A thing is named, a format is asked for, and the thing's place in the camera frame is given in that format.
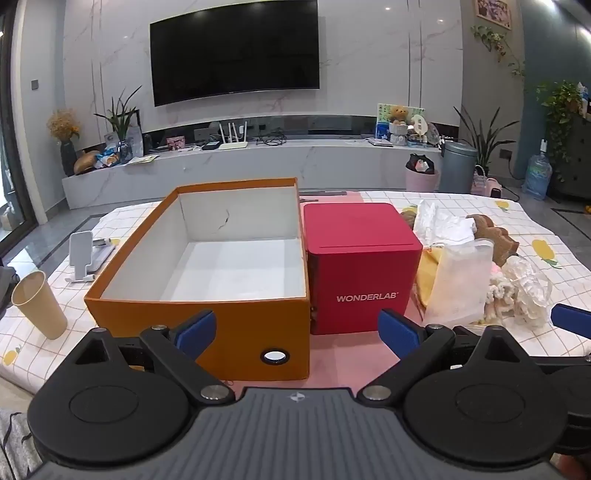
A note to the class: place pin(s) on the white wifi router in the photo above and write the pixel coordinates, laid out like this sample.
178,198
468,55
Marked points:
233,137

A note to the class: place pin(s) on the pink small heater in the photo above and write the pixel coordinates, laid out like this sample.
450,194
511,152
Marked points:
483,185

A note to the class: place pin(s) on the grey trash can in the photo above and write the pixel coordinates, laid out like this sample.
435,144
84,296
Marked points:
457,168

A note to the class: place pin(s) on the white phone stand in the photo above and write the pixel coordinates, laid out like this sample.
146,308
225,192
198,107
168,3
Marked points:
87,254

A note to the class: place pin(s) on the green potted plant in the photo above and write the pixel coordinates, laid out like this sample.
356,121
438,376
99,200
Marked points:
119,117

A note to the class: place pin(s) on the red Wonderlab box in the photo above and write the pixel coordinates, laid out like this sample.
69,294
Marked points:
362,258

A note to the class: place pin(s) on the yellow snack bag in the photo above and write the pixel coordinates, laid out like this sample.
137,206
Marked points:
426,275

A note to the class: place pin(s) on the beige paper cup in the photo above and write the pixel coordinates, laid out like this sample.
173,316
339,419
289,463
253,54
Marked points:
35,299

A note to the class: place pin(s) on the brown toast shaped sponge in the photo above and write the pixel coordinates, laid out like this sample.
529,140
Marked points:
504,245

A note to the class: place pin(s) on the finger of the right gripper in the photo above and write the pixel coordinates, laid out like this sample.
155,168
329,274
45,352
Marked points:
571,318

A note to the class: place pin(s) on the tall leafy floor plant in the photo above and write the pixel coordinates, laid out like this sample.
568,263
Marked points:
484,140

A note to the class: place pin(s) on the blue water jug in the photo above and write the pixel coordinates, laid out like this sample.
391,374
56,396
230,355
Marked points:
538,174

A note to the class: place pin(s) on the white plastic bag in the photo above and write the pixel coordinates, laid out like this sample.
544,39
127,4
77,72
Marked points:
435,226

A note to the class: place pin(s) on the small teddy bear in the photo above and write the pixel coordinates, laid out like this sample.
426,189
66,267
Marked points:
398,114

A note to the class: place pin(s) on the vase with yellow flowers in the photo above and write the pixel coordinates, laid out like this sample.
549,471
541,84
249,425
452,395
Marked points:
63,126

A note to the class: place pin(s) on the black wall television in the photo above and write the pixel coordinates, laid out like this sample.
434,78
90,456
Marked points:
238,48

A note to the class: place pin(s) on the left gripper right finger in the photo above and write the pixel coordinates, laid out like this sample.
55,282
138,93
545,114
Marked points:
419,350

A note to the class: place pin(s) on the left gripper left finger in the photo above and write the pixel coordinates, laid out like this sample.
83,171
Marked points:
174,353

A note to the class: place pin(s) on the framed wall picture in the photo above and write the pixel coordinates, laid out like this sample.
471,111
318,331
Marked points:
495,11

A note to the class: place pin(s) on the pink waste bin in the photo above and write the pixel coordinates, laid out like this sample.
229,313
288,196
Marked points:
421,182

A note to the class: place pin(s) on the plastic white bouquet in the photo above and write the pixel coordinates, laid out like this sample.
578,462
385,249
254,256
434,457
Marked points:
518,290

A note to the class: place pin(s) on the orange cardboard box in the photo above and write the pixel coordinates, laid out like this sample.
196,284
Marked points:
234,248

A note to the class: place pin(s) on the white marble tv console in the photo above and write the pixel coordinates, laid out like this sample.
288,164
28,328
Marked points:
316,164

